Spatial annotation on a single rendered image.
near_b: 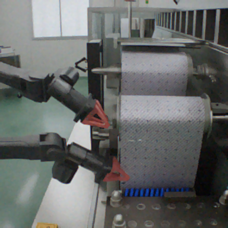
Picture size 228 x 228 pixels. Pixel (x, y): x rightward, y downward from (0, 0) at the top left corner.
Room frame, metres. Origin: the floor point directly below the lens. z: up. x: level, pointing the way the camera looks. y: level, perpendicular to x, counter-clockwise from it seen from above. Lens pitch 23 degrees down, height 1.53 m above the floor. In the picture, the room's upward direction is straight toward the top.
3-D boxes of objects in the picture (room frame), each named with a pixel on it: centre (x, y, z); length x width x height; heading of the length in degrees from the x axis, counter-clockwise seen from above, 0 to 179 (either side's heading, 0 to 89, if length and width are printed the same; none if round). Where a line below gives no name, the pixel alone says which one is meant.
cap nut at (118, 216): (0.46, 0.00, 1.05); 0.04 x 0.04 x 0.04
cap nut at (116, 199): (0.56, 0.00, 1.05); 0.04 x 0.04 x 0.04
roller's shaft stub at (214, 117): (0.68, -0.30, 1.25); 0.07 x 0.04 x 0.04; 88
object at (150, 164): (0.62, -0.13, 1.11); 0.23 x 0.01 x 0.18; 88
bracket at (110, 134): (0.72, 0.03, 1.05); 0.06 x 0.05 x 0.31; 88
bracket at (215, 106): (0.68, -0.31, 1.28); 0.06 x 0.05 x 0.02; 88
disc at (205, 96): (0.68, -0.26, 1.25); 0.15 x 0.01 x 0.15; 178
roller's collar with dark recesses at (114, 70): (0.94, 0.01, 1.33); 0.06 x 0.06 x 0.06; 88
